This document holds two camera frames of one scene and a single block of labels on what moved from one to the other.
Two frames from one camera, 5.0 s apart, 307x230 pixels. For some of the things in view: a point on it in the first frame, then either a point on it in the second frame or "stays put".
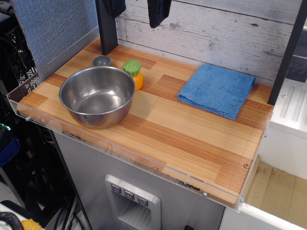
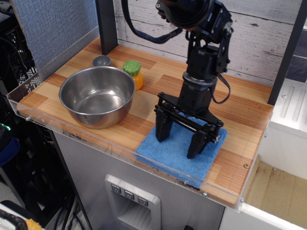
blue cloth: [217, 89] → [170, 155]
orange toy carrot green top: [133, 67] stays put
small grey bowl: [101, 61] stays put
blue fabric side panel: [56, 29] stays put
